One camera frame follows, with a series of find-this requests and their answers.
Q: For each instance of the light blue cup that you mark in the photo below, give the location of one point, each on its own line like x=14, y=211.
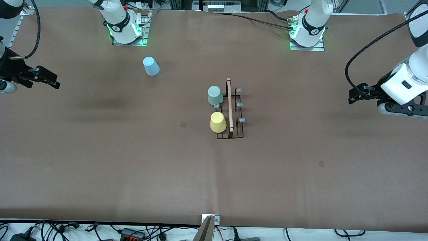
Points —
x=151, y=66

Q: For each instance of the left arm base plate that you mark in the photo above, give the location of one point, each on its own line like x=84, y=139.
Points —
x=319, y=49

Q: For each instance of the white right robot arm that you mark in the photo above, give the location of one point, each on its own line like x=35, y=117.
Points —
x=120, y=20

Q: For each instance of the brown paper table cover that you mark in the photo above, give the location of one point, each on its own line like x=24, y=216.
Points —
x=133, y=184

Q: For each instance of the black power adapter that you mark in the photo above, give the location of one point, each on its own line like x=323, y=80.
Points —
x=21, y=237

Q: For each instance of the metal frame connector device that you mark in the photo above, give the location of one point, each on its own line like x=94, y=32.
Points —
x=215, y=6

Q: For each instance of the small metal bracket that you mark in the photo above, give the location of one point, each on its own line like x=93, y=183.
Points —
x=217, y=219

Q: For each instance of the aluminium table edge rail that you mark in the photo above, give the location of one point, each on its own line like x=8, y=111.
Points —
x=15, y=33

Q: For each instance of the grey camera stand post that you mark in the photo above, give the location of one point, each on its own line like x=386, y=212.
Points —
x=204, y=232

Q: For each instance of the aluminium frame profile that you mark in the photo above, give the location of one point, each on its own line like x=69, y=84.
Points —
x=29, y=10
x=407, y=13

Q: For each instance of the black orange connector box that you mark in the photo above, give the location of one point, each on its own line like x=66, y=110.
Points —
x=132, y=233

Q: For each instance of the white power strip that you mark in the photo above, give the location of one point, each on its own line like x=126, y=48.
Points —
x=142, y=4

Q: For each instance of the pale green cup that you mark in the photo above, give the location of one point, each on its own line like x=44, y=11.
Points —
x=215, y=96

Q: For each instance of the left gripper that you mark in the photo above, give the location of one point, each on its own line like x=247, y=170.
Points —
x=373, y=91

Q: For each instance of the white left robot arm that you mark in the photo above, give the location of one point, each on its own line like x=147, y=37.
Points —
x=312, y=23

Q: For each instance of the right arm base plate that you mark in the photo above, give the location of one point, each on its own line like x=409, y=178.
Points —
x=144, y=35

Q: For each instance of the yellow cup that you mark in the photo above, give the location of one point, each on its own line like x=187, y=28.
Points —
x=218, y=123

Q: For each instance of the black plug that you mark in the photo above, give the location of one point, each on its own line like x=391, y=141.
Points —
x=235, y=234

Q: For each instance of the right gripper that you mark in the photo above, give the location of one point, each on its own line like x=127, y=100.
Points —
x=10, y=68

